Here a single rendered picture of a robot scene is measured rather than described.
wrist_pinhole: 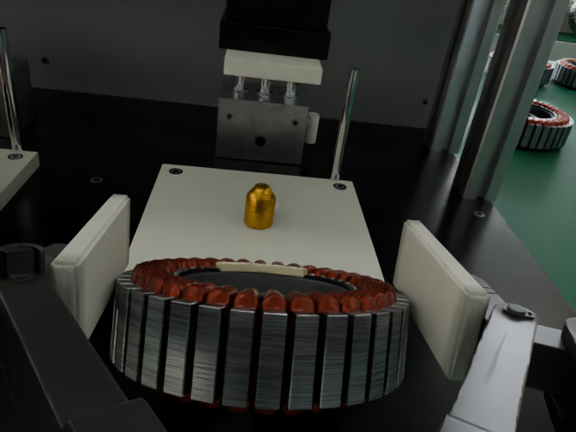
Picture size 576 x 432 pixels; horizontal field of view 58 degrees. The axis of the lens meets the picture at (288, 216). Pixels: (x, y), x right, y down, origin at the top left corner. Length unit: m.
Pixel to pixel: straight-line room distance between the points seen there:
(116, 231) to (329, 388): 0.09
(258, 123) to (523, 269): 0.23
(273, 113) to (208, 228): 0.14
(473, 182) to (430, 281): 0.28
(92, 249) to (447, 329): 0.11
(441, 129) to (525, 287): 0.22
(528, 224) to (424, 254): 0.32
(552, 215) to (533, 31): 0.18
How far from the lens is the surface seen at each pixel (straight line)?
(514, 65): 0.43
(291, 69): 0.33
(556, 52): 1.63
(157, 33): 0.57
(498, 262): 0.39
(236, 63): 0.33
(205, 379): 0.16
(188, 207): 0.36
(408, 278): 0.21
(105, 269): 0.18
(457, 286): 0.17
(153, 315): 0.17
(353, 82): 0.39
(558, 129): 0.69
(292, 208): 0.36
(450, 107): 0.54
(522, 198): 0.55
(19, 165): 0.42
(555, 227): 0.52
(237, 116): 0.44
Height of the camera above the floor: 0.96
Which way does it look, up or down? 30 degrees down
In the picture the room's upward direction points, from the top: 8 degrees clockwise
